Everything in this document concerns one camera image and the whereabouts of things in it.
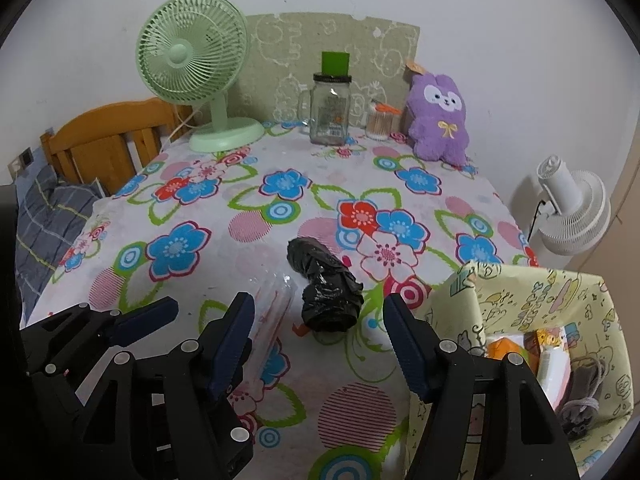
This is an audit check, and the black plastic bag bundle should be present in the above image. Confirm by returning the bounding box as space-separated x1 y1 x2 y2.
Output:
286 237 364 334

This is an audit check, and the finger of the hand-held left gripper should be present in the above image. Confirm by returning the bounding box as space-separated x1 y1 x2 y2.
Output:
20 296 180 376
22 357 109 442

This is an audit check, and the purple plush bunny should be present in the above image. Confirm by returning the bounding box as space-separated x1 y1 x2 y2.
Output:
404 60 474 167

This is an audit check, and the floral tablecloth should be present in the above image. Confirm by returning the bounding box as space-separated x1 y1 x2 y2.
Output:
24 120 540 480

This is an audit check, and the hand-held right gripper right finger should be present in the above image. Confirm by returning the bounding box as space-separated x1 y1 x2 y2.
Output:
381 293 582 480

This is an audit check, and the black fan cable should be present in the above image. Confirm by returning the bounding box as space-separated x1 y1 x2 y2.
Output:
526 199 549 242

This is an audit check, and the orange soft item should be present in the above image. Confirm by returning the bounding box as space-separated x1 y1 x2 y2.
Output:
486 337 532 362

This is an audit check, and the yellow printed fabric storage box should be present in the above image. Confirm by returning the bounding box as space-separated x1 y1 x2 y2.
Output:
402 260 636 480

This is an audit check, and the green desk fan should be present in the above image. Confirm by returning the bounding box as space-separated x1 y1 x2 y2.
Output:
135 0 266 154

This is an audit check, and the grey plaid bedding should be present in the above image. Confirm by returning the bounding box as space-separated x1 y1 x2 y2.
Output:
14 164 109 322

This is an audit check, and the white clip fan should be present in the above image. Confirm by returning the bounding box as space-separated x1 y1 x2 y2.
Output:
534 155 612 257

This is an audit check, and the green fan white cable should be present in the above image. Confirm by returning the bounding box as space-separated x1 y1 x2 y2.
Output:
166 106 200 144

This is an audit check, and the green cartoon printed board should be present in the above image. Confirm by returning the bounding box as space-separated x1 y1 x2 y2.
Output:
234 12 422 129

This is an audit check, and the wall outlet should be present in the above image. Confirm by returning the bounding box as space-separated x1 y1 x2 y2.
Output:
8 147 35 175

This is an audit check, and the small printed packet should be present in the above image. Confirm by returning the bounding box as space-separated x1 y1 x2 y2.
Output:
535 327 574 354

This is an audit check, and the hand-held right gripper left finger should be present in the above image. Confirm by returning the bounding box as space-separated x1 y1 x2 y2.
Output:
75 292 257 480

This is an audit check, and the glass jar mug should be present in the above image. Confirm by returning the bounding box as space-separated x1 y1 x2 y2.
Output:
298 73 354 146

